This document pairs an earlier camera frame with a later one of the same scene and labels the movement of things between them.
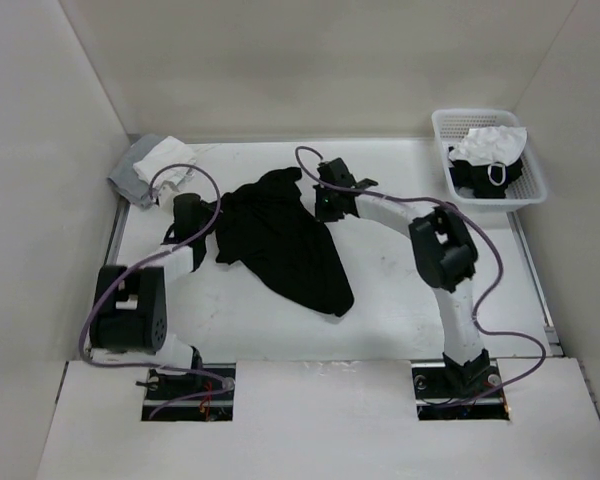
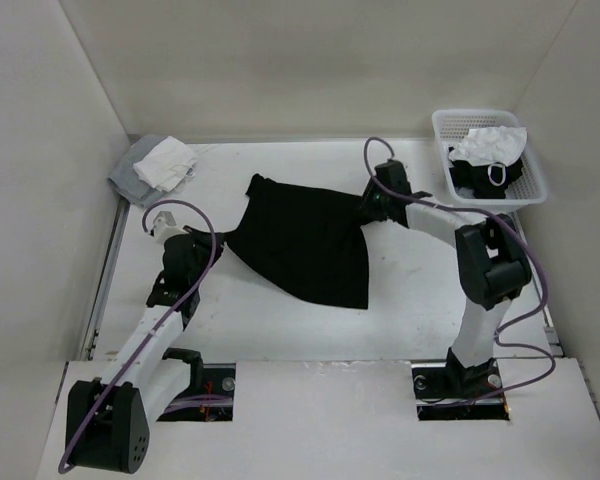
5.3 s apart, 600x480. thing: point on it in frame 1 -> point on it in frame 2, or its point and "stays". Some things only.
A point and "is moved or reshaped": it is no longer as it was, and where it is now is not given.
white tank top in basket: (484, 146) stays
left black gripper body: (208, 215) -> (203, 252)
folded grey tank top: (128, 183) stays
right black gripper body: (326, 207) -> (373, 204)
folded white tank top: (169, 161) stays
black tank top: (265, 229) is moved or reshaped
